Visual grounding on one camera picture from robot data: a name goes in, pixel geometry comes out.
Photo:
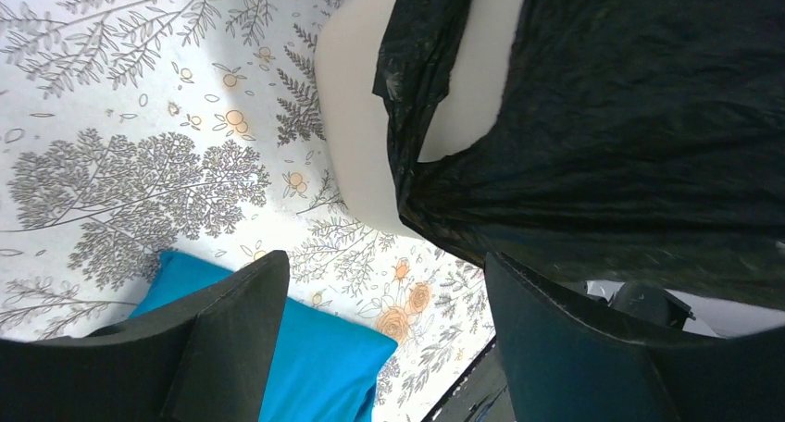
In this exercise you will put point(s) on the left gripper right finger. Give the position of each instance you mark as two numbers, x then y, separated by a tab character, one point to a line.
568	357

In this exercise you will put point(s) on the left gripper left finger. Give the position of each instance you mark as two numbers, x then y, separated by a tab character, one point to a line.
203	357

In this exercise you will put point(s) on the black trash bag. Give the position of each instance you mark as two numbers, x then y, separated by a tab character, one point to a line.
635	140

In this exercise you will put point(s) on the beige plastic trash bin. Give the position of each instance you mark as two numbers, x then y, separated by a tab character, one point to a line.
355	120

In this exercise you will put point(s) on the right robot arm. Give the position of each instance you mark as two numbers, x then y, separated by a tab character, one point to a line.
683	311

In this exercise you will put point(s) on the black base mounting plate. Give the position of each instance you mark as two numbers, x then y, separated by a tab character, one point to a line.
480	394

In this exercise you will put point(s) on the bright blue folded cloth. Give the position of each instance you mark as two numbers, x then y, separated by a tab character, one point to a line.
324	368

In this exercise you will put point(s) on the floral patterned table mat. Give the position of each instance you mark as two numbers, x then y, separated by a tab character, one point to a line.
132	127

